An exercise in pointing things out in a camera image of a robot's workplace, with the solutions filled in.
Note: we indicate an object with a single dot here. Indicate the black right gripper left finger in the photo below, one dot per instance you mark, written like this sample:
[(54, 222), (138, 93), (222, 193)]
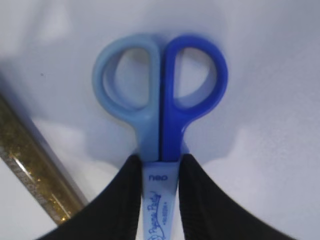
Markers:
[(113, 214)]

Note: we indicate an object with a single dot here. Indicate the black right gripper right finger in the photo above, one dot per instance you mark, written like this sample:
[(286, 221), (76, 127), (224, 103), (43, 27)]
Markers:
[(292, 211)]

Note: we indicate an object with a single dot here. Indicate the gold glitter pen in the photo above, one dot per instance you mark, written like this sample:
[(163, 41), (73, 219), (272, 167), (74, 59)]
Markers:
[(30, 163)]

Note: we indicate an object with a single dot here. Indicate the blue sheathed scissors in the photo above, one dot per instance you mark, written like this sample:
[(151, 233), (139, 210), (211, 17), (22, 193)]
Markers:
[(160, 125)]

